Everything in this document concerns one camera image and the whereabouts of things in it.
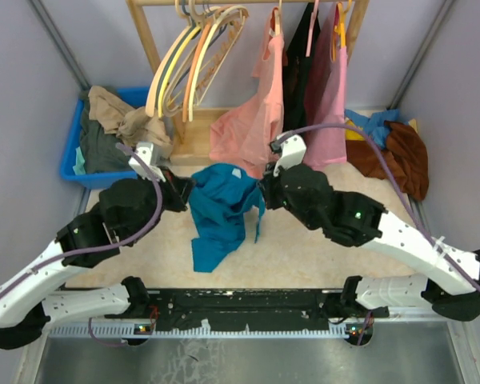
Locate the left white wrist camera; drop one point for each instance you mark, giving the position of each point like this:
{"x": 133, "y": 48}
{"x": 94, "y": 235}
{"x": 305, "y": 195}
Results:
{"x": 148, "y": 153}

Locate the yellow cloth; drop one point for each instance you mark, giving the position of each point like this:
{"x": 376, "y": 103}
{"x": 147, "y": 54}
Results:
{"x": 353, "y": 136}

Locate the dark grey t shirt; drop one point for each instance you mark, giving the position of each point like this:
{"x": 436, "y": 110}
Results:
{"x": 98, "y": 148}

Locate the mint green cloth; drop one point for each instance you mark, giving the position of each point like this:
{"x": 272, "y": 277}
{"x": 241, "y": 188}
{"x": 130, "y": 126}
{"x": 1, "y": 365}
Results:
{"x": 79, "y": 166}

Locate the beige t shirt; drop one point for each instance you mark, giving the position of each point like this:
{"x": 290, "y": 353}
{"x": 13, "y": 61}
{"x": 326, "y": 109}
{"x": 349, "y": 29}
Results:
{"x": 131, "y": 125}

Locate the salmon pink t shirt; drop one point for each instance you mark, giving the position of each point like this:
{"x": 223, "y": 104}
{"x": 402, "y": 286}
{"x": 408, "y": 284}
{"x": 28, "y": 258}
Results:
{"x": 242, "y": 136}

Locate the yellow hanger with shirt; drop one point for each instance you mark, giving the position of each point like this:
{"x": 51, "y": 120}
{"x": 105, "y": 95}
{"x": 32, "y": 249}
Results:
{"x": 338, "y": 34}

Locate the teal blue t shirt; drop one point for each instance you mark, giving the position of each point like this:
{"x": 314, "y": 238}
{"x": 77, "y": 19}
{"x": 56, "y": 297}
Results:
{"x": 222, "y": 195}

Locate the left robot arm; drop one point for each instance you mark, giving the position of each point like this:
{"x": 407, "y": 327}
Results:
{"x": 31, "y": 302}

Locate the cream plastic hanger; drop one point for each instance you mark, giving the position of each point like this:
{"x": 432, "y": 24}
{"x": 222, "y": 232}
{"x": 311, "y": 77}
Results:
{"x": 164, "y": 68}

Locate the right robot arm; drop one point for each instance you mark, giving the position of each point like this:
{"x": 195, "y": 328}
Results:
{"x": 443, "y": 279}

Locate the orange plastic hanger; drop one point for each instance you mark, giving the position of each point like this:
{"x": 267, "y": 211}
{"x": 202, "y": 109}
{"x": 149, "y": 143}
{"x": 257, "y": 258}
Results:
{"x": 194, "y": 60}

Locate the brown t shirt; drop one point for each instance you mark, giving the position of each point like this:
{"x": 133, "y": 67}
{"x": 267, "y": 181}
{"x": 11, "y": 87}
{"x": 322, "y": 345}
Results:
{"x": 405, "y": 154}

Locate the black t shirt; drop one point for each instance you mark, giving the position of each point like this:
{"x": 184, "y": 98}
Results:
{"x": 296, "y": 72}

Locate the beige hanger with shirt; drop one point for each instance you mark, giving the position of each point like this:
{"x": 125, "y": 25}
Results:
{"x": 276, "y": 20}

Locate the wooden clothes rack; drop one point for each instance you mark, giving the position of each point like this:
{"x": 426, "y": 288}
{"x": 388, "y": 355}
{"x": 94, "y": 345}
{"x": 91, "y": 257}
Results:
{"x": 192, "y": 143}

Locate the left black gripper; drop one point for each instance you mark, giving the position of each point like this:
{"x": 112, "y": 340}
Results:
{"x": 174, "y": 186}

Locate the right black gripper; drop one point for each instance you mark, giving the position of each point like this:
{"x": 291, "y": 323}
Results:
{"x": 267, "y": 185}

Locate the blue plastic bin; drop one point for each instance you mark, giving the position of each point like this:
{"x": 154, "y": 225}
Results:
{"x": 135, "y": 96}

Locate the pink hanger with shirt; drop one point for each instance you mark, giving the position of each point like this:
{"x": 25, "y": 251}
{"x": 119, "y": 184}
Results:
{"x": 310, "y": 34}

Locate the light blue cloth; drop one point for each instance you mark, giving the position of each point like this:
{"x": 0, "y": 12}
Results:
{"x": 375, "y": 125}

